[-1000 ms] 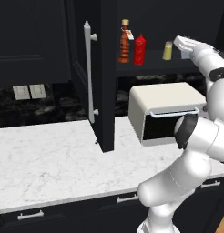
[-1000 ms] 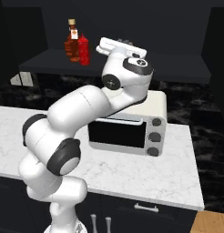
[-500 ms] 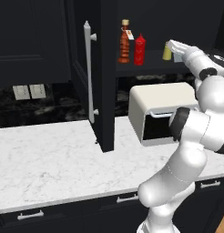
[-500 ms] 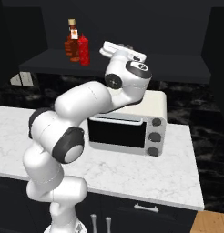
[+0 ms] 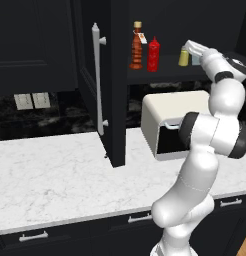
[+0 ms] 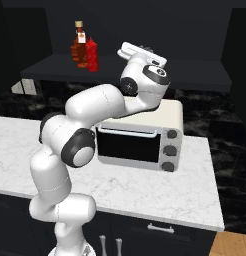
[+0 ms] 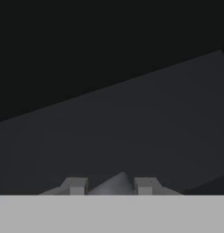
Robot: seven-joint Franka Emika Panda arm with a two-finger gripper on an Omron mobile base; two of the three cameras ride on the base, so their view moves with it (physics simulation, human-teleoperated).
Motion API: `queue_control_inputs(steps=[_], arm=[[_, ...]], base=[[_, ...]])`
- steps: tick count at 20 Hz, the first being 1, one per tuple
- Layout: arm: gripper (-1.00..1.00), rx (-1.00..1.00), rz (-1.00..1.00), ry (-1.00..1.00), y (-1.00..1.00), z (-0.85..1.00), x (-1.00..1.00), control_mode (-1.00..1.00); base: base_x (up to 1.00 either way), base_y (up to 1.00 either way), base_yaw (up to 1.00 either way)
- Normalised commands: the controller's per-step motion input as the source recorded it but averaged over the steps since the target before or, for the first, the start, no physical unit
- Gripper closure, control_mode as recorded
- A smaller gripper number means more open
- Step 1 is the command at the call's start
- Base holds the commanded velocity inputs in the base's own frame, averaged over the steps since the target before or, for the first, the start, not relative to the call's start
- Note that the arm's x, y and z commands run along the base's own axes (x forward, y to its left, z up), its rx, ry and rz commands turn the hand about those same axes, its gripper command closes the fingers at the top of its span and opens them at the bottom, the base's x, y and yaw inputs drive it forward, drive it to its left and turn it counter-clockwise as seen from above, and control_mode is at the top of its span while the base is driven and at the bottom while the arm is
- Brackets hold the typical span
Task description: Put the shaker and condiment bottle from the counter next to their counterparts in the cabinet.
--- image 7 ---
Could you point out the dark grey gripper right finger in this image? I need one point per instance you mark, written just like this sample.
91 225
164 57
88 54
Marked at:
146 185

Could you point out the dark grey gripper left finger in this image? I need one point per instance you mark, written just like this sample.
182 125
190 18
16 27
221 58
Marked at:
75 185

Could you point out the dark grey cabinet panel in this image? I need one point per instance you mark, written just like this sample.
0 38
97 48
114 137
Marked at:
138 127

